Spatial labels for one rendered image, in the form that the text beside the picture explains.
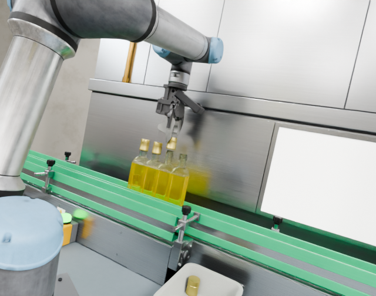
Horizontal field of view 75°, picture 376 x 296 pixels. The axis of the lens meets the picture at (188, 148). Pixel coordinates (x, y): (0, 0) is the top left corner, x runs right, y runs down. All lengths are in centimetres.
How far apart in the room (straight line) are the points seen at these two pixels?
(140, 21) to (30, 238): 38
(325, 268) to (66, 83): 303
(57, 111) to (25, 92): 275
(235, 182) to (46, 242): 70
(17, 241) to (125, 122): 91
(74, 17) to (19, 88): 15
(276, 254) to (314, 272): 10
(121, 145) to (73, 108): 210
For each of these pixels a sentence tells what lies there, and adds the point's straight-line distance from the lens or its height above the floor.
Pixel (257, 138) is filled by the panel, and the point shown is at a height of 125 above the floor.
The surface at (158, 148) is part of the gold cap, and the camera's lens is 93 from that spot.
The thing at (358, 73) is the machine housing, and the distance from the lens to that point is 101.
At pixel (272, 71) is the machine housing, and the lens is 101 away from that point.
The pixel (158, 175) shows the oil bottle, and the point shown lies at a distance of 91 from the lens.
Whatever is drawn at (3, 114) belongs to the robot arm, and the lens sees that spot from 51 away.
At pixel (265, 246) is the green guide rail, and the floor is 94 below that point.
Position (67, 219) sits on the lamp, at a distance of 99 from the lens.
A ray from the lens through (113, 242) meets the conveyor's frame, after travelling 91.
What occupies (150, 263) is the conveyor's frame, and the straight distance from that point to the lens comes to 85.
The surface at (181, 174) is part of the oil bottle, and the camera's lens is 87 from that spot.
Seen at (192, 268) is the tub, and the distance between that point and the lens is 81.
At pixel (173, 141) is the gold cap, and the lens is 90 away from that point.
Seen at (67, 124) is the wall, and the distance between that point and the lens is 330.
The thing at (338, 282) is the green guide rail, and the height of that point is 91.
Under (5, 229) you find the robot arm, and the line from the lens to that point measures 41.
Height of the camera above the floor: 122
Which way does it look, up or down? 4 degrees down
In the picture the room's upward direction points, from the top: 11 degrees clockwise
